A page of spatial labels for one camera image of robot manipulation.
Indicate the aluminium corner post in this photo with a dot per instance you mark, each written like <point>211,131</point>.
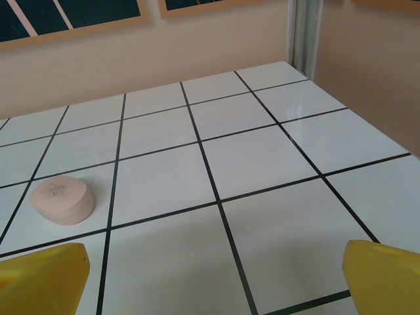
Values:
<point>305,33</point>

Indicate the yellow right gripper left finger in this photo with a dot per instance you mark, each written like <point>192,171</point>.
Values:
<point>39,282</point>

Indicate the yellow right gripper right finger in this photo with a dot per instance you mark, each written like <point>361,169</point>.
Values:
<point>384,282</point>

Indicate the pink earbud charging case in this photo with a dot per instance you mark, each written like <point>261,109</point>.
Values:
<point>62,200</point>

